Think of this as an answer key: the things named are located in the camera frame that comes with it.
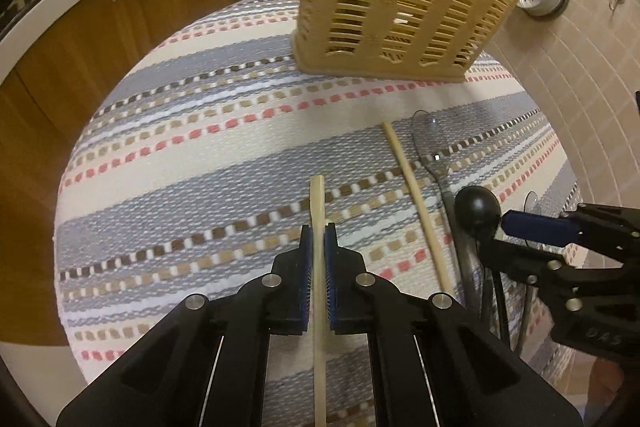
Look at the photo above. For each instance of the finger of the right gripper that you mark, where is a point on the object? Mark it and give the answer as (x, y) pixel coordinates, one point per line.
(540, 229)

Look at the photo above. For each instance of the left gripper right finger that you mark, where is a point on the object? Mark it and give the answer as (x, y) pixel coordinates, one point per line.
(432, 362)

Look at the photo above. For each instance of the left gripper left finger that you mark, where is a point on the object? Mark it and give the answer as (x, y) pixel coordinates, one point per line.
(205, 363)

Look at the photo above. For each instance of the clear plastic spoon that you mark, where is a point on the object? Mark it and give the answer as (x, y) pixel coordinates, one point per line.
(431, 145)

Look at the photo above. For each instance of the wooden chopstick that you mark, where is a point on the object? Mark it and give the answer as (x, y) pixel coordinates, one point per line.
(318, 297)
(424, 216)

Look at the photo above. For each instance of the person's right hand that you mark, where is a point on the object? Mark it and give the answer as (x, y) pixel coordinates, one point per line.
(613, 396)

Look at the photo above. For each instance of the black ladle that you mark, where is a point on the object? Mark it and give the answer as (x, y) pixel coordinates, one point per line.
(478, 212)

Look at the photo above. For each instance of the striped woven table mat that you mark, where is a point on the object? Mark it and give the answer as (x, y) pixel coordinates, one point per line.
(195, 175)

